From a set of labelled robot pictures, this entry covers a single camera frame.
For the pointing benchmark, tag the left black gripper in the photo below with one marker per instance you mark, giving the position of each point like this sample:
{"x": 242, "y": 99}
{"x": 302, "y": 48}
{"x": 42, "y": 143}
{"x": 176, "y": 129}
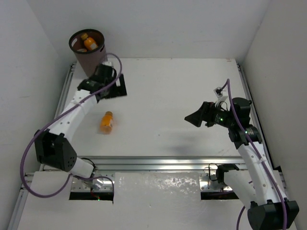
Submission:
{"x": 115, "y": 87}

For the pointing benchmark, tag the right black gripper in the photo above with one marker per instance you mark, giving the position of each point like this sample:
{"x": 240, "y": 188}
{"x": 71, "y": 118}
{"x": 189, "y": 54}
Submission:
{"x": 205, "y": 113}

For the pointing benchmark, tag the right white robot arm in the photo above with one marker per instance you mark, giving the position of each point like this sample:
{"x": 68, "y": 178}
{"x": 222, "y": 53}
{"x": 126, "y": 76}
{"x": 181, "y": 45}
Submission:
{"x": 267, "y": 205}

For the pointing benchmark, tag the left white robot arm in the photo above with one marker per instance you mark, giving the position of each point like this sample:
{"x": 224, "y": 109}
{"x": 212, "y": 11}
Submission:
{"x": 53, "y": 145}

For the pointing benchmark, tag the brown plastic waste bin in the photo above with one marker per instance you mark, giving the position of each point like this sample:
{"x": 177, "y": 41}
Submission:
{"x": 90, "y": 59}

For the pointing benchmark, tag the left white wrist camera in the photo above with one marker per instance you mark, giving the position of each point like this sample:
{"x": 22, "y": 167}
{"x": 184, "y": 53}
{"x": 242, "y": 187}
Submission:
{"x": 108, "y": 64}

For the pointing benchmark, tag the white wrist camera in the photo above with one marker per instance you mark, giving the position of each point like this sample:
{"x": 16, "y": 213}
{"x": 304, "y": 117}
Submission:
{"x": 108, "y": 64}
{"x": 220, "y": 97}

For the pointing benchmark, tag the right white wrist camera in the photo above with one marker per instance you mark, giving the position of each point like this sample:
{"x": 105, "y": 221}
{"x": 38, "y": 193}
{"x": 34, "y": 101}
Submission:
{"x": 220, "y": 97}

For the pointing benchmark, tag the aluminium front rail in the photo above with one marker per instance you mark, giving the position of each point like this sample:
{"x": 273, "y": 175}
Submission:
{"x": 154, "y": 164}

